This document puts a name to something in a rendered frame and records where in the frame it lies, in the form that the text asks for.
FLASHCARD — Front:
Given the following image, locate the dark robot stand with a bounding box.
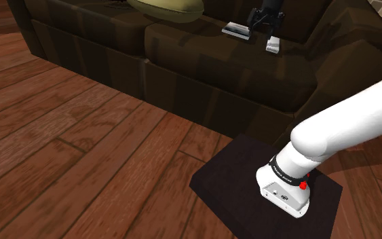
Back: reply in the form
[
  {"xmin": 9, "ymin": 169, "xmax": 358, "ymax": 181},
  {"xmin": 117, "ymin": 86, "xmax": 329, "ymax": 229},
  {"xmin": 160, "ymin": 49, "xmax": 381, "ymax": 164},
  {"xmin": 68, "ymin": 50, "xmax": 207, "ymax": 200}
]
[{"xmin": 189, "ymin": 133, "xmax": 344, "ymax": 239}]

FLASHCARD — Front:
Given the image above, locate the small white remote control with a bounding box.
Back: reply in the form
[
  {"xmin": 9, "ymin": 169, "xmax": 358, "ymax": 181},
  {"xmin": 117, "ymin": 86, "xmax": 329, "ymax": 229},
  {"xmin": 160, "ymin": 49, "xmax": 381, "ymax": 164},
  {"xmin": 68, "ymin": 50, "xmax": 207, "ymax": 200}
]
[{"xmin": 265, "ymin": 35, "xmax": 281, "ymax": 54}]

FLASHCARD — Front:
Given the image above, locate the flat silver remote control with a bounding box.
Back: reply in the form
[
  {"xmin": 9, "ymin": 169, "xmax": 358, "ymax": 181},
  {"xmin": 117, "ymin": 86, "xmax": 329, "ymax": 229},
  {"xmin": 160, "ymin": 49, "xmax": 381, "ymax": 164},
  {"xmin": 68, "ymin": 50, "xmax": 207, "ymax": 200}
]
[{"xmin": 221, "ymin": 21, "xmax": 252, "ymax": 41}]

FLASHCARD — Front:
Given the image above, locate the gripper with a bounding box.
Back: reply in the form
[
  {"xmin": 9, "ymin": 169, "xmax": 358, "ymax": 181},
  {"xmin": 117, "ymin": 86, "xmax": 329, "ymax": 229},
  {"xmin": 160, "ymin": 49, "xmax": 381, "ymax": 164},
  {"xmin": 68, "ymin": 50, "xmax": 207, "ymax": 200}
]
[{"xmin": 246, "ymin": 0, "xmax": 285, "ymax": 40}]

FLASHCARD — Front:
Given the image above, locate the dark brown sofa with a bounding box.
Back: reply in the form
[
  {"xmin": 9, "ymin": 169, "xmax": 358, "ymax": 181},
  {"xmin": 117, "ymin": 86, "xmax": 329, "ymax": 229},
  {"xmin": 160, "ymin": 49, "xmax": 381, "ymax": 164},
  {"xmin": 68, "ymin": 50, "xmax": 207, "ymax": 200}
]
[{"xmin": 6, "ymin": 0, "xmax": 382, "ymax": 149}]

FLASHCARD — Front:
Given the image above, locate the olive green cushion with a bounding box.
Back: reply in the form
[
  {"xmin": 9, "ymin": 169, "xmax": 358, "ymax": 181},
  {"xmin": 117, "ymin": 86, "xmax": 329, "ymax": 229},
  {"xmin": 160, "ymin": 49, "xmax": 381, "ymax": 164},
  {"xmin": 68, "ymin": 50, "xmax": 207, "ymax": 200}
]
[{"xmin": 126, "ymin": 0, "xmax": 206, "ymax": 24}]

